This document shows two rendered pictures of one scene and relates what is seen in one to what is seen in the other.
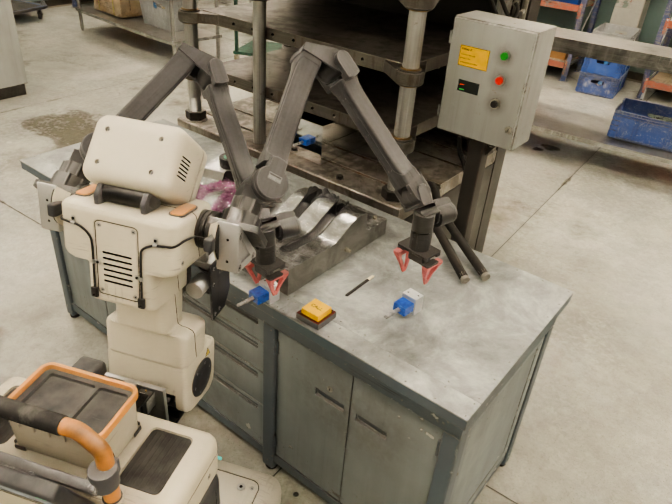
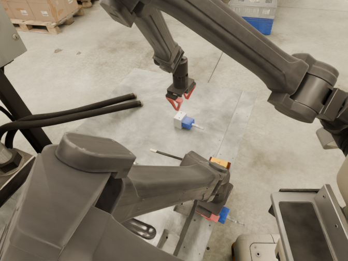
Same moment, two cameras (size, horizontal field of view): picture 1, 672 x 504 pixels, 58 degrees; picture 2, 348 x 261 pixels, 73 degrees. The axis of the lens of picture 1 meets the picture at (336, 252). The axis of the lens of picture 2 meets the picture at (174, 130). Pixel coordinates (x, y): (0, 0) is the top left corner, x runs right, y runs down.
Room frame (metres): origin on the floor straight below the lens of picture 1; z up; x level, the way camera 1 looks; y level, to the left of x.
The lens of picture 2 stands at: (1.53, 0.49, 1.55)
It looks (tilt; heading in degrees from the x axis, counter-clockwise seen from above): 47 degrees down; 262
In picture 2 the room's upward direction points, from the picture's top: 5 degrees counter-clockwise
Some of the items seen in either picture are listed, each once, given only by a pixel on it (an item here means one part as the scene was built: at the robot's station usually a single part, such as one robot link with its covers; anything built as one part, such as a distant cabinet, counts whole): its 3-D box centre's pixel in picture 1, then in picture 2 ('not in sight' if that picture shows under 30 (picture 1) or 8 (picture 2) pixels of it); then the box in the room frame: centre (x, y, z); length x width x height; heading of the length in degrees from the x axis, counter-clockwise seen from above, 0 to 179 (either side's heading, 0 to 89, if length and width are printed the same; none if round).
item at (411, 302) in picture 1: (401, 308); (189, 123); (1.36, -0.20, 0.83); 0.13 x 0.05 x 0.05; 136
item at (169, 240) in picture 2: not in sight; (168, 243); (1.54, 0.27, 0.87); 0.05 x 0.05 x 0.04; 54
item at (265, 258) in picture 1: (265, 253); (215, 190); (1.38, 0.19, 0.95); 0.10 x 0.07 x 0.07; 47
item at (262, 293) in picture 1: (256, 296); (223, 215); (1.36, 0.21, 0.83); 0.13 x 0.05 x 0.05; 137
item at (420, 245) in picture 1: (420, 240); (180, 80); (1.38, -0.22, 1.04); 0.10 x 0.07 x 0.07; 46
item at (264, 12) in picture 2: not in sight; (252, 5); (-0.13, -2.61, 0.28); 0.61 x 0.41 x 0.15; 147
